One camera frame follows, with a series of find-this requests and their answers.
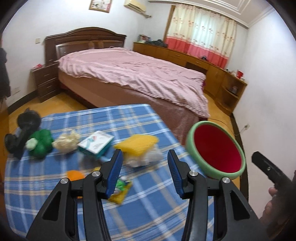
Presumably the green clover toy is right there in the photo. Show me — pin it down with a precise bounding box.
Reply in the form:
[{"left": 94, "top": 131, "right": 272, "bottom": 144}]
[{"left": 25, "top": 129, "right": 54, "bottom": 159}]

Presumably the blue plaid tablecloth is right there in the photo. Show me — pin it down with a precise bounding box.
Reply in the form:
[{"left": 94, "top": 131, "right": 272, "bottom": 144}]
[{"left": 4, "top": 104, "right": 199, "bottom": 240}]

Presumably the dark wooden nightstand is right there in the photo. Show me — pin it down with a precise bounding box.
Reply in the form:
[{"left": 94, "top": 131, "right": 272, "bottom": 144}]
[{"left": 31, "top": 63, "right": 60, "bottom": 102}]

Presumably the yellow foam net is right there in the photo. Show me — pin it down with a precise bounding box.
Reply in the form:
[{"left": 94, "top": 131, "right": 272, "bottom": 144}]
[{"left": 114, "top": 134, "right": 159, "bottom": 156}]

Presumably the white tissue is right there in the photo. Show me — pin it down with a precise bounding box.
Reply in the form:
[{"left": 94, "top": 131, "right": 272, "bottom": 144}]
[{"left": 52, "top": 130, "right": 80, "bottom": 154}]

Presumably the long wooden cabinet desk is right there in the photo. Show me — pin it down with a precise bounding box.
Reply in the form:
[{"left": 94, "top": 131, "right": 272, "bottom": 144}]
[{"left": 132, "top": 42, "right": 247, "bottom": 115}]

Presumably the black hanging jacket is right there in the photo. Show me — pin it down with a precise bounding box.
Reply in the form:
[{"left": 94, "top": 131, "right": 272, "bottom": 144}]
[{"left": 0, "top": 48, "right": 11, "bottom": 99}]

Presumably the person's right hand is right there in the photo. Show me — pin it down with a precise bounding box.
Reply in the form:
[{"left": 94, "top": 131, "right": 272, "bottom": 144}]
[{"left": 259, "top": 187, "right": 280, "bottom": 226}]

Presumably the shelf ornament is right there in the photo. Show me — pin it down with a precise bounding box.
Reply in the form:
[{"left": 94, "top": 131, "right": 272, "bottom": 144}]
[{"left": 231, "top": 86, "right": 238, "bottom": 94}]

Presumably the dark wooden bed frame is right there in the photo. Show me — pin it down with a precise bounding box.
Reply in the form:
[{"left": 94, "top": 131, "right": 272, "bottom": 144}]
[{"left": 45, "top": 27, "right": 208, "bottom": 144}]

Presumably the red item on nightstand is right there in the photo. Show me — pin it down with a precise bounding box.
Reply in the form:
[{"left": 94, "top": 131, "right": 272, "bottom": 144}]
[{"left": 32, "top": 64, "right": 43, "bottom": 70}]

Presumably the red box on cabinet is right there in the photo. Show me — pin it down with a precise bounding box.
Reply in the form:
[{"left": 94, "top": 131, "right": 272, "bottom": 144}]
[{"left": 236, "top": 70, "right": 243, "bottom": 79}]

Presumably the dark clothes pile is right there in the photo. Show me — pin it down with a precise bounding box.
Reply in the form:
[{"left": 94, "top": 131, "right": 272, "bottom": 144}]
[{"left": 145, "top": 39, "right": 168, "bottom": 48}]

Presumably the green white small wrapper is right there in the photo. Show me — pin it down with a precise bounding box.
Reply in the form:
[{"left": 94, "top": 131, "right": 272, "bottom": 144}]
[{"left": 108, "top": 176, "right": 132, "bottom": 205}]

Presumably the black floor cable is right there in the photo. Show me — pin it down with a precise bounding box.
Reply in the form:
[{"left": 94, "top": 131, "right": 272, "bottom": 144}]
[{"left": 208, "top": 117, "right": 249, "bottom": 137}]

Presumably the pink bedspread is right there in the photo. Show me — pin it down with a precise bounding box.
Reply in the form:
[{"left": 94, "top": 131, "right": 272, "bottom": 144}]
[{"left": 58, "top": 47, "right": 210, "bottom": 118}]

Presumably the wall air conditioner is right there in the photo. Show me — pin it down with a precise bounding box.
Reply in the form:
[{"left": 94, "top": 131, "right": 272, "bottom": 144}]
[{"left": 124, "top": 0, "right": 152, "bottom": 19}]

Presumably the photo frame on cabinet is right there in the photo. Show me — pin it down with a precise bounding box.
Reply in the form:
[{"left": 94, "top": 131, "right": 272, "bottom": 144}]
[{"left": 137, "top": 34, "right": 151, "bottom": 43}]

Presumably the teal white carton box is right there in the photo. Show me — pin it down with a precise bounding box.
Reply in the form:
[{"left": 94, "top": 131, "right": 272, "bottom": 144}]
[{"left": 77, "top": 131, "right": 114, "bottom": 160}]

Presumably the white sock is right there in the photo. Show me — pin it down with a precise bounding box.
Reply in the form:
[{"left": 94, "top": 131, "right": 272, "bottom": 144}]
[{"left": 125, "top": 144, "right": 163, "bottom": 168}]

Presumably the framed wedding photo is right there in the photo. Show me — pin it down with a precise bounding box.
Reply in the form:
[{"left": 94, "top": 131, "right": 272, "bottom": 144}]
[{"left": 89, "top": 0, "right": 112, "bottom": 13}]

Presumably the black phone holder mount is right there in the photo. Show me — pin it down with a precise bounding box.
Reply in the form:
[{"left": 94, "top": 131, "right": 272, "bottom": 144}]
[{"left": 4, "top": 108, "right": 41, "bottom": 160}]

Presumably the red bin green rim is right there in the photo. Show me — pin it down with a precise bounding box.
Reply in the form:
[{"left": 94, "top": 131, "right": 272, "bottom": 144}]
[{"left": 186, "top": 121, "right": 246, "bottom": 180}]

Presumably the wall power socket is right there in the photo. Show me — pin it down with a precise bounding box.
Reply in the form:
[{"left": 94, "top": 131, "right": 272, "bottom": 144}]
[{"left": 11, "top": 87, "right": 20, "bottom": 95}]

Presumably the cream and red curtain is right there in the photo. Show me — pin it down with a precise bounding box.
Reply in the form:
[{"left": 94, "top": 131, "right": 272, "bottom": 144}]
[{"left": 165, "top": 4, "right": 237, "bottom": 68}]

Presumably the wall light switch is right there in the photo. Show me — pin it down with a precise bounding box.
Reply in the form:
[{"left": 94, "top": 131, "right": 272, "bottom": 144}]
[{"left": 35, "top": 38, "right": 41, "bottom": 44}]

